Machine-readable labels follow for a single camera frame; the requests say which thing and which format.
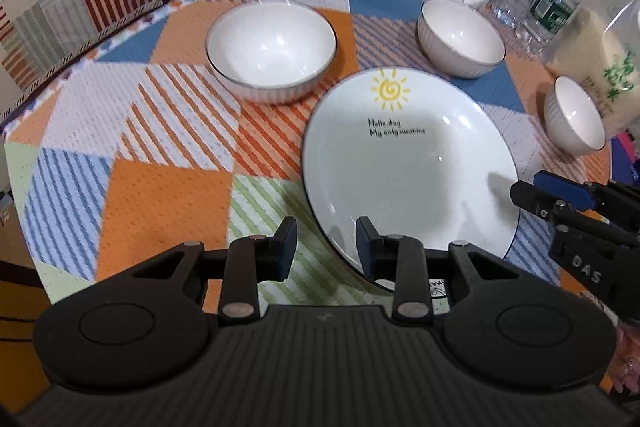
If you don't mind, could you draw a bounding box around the white bowl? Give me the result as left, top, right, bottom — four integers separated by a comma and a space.
544, 76, 605, 157
205, 0, 337, 105
416, 0, 506, 79

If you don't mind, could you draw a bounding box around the white sun plate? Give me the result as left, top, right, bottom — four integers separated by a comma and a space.
302, 67, 520, 272

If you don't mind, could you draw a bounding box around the rice bag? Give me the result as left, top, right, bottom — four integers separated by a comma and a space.
542, 0, 639, 138

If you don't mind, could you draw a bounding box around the green label water bottle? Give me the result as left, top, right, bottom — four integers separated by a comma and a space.
515, 0, 582, 55

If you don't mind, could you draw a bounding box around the patchwork tablecloth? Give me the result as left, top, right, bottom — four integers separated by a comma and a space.
2, 0, 614, 313

